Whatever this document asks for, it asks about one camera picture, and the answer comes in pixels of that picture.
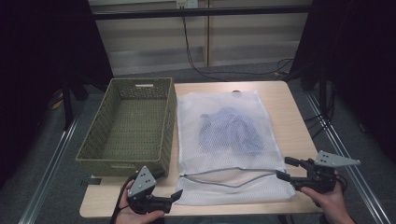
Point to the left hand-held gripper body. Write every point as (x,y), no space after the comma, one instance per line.
(141,185)

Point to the white mesh laundry bag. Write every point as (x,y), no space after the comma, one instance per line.
(193,149)

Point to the dark round table grommet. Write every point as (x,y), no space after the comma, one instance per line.
(236,91)

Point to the yellow floor object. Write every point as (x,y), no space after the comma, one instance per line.
(56,104)

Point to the green woven basket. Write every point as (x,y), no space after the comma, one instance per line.
(134,130)

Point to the white wall socket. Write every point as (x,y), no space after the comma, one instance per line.
(186,3)

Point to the dark curtain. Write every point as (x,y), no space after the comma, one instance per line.
(361,62)
(37,62)

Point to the black horizontal bar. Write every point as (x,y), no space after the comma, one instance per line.
(202,13)

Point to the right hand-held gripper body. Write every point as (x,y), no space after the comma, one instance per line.
(322,179)

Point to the person's left hand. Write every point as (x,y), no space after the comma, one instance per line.
(129,217)

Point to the purple shirt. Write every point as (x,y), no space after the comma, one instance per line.
(230,132)

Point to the black metal stand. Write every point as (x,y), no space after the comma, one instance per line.
(322,90)
(67,102)

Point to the metal floor rail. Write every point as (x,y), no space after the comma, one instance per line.
(348,143)
(46,174)

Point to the person's right hand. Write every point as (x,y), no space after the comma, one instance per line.
(331,203)

